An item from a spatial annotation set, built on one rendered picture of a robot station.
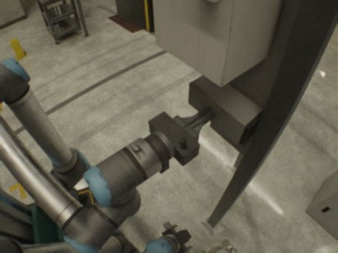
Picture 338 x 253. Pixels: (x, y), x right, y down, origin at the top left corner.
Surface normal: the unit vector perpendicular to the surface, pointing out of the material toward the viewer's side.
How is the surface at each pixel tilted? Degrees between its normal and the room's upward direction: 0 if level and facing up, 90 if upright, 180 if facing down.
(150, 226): 0
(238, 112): 0
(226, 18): 90
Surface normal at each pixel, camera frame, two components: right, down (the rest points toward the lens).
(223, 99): -0.03, -0.65
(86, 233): 0.22, -0.48
